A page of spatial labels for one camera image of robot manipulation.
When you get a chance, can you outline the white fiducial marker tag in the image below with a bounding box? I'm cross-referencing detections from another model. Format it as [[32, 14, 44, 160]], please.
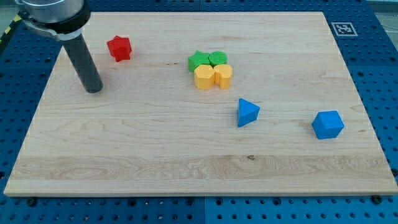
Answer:
[[331, 22, 358, 37]]

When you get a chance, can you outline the green star block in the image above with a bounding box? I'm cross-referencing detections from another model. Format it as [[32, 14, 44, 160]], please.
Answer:
[[188, 50, 210, 72]]

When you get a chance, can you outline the green circle block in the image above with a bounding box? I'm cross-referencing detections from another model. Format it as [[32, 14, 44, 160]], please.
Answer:
[[208, 51, 228, 67]]

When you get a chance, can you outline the yellow hexagon block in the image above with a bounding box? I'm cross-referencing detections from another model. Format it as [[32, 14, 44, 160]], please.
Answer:
[[194, 65, 215, 90]]

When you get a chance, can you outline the blue cube block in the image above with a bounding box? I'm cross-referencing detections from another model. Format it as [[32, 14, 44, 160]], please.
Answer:
[[312, 110, 345, 139]]

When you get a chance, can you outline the yellow heart block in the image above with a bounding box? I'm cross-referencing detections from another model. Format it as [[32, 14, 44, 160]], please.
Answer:
[[213, 64, 233, 90]]

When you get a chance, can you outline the red star block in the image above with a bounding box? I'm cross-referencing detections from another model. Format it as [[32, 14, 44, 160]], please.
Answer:
[[107, 35, 132, 62]]

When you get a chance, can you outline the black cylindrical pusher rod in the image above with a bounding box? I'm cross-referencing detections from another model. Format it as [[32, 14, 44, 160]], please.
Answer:
[[62, 34, 103, 93]]

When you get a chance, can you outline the wooden board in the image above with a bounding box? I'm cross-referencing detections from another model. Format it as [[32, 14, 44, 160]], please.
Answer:
[[4, 12, 397, 197]]

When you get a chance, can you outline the blue triangle block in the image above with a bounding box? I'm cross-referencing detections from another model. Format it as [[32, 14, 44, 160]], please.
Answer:
[[237, 98, 260, 128]]

